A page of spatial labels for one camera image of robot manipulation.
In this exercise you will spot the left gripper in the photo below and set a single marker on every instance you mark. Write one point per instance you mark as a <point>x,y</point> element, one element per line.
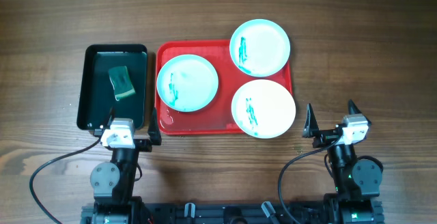
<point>144,145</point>

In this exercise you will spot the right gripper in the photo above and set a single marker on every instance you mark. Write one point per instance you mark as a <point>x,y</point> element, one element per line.
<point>323,137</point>

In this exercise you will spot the green yellow sponge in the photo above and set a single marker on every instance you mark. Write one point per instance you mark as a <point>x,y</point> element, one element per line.
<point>120,80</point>

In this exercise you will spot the light blue plate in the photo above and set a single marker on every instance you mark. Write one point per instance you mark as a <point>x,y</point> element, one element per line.
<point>259,48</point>
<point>187,83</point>

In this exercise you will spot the white plate front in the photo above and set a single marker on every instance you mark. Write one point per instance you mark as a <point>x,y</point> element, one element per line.
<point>263,109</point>

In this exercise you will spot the light blue plate top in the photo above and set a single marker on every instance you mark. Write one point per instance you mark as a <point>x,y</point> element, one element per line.
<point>259,48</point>

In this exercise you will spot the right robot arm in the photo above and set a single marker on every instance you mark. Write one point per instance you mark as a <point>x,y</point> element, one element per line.
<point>357,178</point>

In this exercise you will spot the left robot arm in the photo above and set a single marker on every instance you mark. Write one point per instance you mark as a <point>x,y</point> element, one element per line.
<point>113,181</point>

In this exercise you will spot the red plastic tray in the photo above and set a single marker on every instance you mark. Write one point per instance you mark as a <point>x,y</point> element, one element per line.
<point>216,117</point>

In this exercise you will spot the black rectangular basin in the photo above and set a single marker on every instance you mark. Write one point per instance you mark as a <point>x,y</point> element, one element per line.
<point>97,97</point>

